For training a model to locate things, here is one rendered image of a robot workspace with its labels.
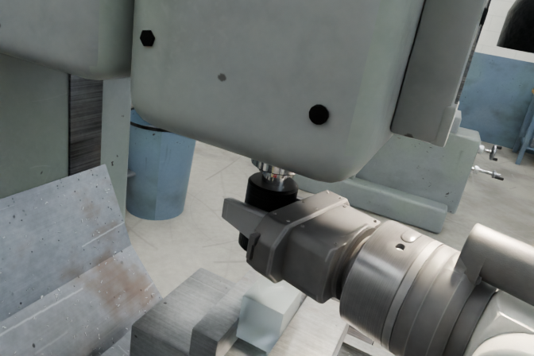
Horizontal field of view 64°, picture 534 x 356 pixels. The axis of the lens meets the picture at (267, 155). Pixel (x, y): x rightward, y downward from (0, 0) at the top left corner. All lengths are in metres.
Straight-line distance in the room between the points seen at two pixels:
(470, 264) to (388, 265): 0.05
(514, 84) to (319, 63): 6.64
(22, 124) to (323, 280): 0.46
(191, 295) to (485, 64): 6.42
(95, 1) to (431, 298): 0.29
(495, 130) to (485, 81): 0.72
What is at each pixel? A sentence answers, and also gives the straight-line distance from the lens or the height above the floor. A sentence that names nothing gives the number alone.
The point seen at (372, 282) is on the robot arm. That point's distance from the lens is 0.31.
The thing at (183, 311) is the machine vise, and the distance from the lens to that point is 0.59.
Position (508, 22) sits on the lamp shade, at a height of 1.43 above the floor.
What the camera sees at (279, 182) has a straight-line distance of 0.38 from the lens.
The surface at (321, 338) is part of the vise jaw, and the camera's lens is 0.53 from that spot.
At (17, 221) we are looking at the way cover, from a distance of 0.67.
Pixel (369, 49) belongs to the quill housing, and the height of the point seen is 1.40.
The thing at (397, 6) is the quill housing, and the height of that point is 1.43.
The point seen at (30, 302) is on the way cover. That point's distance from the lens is 0.68.
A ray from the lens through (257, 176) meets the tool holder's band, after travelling 0.40.
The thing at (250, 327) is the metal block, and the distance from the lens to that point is 0.53.
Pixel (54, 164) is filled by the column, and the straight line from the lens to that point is 0.70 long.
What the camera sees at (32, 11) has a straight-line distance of 0.36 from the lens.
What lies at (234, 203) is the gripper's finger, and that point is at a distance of 0.39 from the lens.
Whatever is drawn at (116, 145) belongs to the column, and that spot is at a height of 1.14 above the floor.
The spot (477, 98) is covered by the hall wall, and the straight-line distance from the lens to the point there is 6.88.
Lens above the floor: 1.42
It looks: 20 degrees down
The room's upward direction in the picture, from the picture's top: 10 degrees clockwise
